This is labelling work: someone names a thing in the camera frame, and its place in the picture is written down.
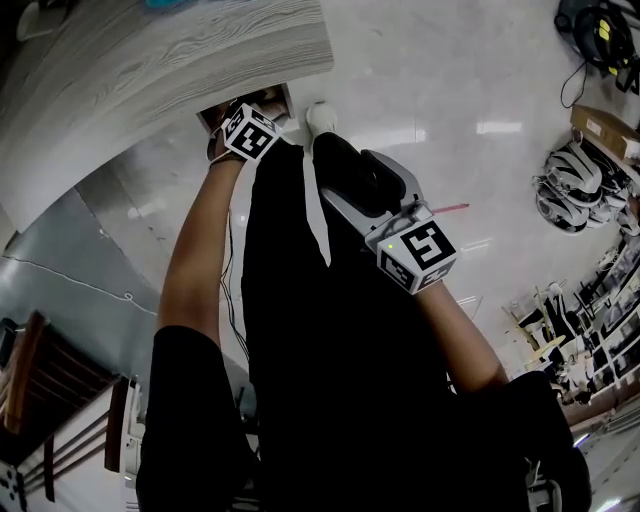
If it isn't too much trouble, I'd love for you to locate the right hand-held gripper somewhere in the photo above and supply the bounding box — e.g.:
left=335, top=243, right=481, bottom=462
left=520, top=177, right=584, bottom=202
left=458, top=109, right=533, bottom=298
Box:
left=318, top=148, right=459, bottom=297

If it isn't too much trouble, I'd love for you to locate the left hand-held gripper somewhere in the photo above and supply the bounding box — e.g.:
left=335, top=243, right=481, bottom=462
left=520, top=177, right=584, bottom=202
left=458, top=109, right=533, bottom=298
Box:
left=219, top=102, right=284, bottom=163

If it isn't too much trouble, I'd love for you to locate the wooden drawer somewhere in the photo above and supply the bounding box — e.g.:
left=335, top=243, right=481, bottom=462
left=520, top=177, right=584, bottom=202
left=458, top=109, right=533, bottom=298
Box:
left=195, top=83, right=295, bottom=137

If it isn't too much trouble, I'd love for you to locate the person's left forearm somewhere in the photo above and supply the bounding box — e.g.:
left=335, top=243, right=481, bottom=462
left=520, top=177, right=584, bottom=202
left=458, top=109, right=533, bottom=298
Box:
left=157, top=130, right=261, bottom=351

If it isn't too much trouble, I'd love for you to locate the person's right forearm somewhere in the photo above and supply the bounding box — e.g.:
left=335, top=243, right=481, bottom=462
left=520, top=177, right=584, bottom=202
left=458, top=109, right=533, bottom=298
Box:
left=417, top=282, right=511, bottom=394

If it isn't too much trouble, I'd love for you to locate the grey wooden desk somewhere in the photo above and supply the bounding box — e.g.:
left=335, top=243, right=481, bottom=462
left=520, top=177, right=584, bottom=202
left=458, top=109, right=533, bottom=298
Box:
left=0, top=0, right=335, bottom=234

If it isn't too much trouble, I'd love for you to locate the person's black clothing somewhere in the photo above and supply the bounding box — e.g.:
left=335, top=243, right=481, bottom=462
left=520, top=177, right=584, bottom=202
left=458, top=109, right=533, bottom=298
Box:
left=135, top=132, right=594, bottom=512

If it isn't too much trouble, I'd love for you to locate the pile of white headsets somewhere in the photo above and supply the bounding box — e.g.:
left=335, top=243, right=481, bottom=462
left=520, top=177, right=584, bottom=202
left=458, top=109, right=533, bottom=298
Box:
left=532, top=139, right=640, bottom=234

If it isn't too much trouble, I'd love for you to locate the light wooden stool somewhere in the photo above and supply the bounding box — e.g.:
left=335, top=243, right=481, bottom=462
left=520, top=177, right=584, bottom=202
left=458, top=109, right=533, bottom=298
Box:
left=502, top=284, right=571, bottom=366

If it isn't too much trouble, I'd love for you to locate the flat cardboard box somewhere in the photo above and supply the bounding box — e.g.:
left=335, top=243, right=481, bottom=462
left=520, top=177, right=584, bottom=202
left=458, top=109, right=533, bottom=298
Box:
left=569, top=103, right=640, bottom=161

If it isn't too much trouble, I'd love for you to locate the black yellow vacuum cleaner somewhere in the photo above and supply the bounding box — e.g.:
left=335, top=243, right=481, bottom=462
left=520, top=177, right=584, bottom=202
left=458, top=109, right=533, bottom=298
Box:
left=553, top=0, right=640, bottom=94

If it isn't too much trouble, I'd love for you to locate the dark wooden chair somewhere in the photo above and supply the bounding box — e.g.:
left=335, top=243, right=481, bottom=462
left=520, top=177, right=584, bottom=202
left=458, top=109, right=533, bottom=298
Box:
left=0, top=309, right=131, bottom=501

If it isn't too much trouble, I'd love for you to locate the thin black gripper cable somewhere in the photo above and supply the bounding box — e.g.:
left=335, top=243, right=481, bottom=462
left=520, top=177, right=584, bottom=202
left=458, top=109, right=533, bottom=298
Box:
left=219, top=209, right=251, bottom=361

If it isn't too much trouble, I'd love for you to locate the white floor cable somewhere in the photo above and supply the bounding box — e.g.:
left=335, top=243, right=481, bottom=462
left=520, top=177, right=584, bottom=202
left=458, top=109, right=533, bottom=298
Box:
left=0, top=253, right=160, bottom=317

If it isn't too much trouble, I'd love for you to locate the black vacuum cable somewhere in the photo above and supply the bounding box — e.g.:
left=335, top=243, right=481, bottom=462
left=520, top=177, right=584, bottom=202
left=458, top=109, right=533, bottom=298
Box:
left=559, top=59, right=589, bottom=109

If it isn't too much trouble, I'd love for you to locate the white shoulder strap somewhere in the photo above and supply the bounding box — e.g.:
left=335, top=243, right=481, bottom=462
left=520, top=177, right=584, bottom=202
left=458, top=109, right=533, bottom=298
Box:
left=524, top=457, right=564, bottom=512

